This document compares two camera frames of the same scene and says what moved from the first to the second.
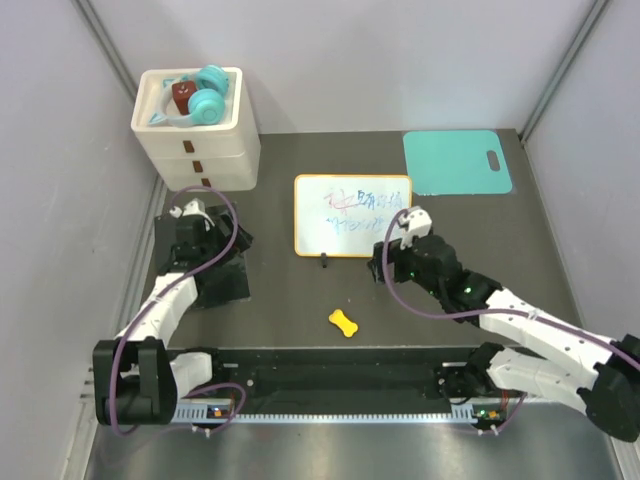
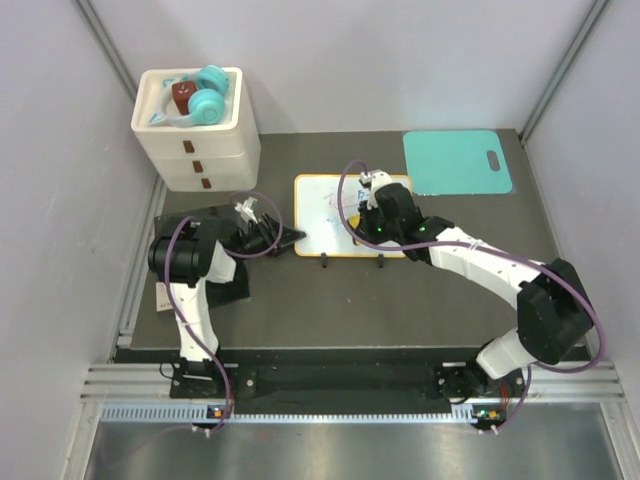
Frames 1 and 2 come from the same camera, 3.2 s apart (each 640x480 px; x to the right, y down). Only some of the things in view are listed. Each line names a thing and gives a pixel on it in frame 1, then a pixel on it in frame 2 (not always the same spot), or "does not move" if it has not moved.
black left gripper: x=212 y=229 to x=269 y=234
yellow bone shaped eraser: x=346 y=325 to x=354 y=220
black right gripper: x=396 y=255 to x=366 y=219
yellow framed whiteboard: x=344 y=215 does not move
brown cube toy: x=182 y=92 does not move
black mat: x=223 y=283 does not move
